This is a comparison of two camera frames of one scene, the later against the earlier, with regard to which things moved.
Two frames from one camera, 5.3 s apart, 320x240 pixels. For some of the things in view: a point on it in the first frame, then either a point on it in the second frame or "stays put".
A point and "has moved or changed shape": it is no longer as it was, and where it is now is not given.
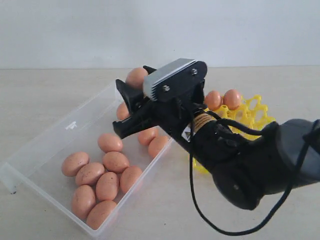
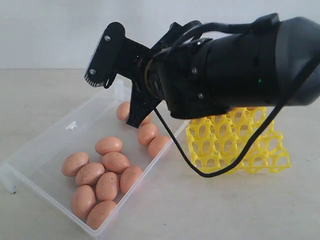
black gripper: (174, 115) → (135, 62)
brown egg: (73, 162) stays put
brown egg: (115, 162) stays put
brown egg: (83, 200) stays put
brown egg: (109, 142) has moved or changed shape
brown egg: (107, 186) stays put
